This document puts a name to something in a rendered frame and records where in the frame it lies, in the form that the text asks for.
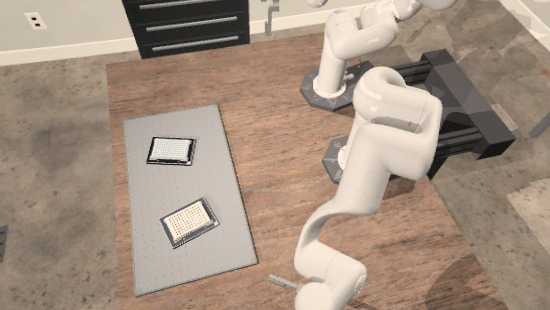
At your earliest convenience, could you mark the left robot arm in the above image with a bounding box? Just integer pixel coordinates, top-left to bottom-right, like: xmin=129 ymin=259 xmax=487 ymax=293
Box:
xmin=294 ymin=67 xmax=442 ymax=310

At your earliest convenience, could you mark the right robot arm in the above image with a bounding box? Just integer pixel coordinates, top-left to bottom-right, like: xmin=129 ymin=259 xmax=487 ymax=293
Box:
xmin=313 ymin=0 xmax=457 ymax=98

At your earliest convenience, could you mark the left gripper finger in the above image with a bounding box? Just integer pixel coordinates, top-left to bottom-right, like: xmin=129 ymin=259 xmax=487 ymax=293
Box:
xmin=268 ymin=274 xmax=304 ymax=294

